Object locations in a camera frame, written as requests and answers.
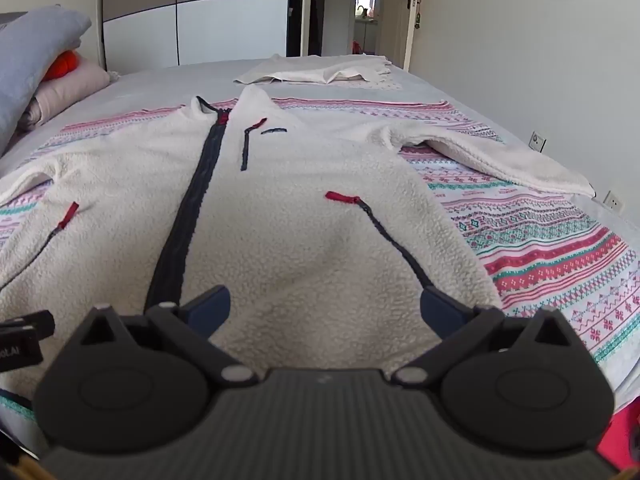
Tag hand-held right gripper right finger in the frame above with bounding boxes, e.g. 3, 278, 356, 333
390, 285, 583, 389

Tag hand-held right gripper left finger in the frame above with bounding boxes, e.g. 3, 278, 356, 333
75, 285, 258, 389

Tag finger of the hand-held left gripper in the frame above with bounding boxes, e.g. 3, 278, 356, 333
0, 310, 56, 337

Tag white fleece zip jacket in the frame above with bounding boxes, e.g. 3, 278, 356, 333
0, 84, 597, 396

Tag red green patterned blanket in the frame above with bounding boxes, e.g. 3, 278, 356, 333
0, 96, 640, 413

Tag red cloth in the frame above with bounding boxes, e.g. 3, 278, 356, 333
594, 406, 640, 472

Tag pink pillow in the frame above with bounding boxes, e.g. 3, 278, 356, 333
17, 57, 111, 134

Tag white folded cloth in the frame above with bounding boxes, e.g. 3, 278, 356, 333
233, 53, 394, 86

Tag orange plush toy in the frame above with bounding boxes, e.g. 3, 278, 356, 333
42, 50, 84, 82

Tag grey pillow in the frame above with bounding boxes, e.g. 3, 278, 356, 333
0, 6, 94, 147

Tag white brown sliding wardrobe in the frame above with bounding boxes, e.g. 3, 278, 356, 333
102, 0, 292, 74

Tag white room door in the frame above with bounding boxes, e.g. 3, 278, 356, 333
376, 0, 437, 74

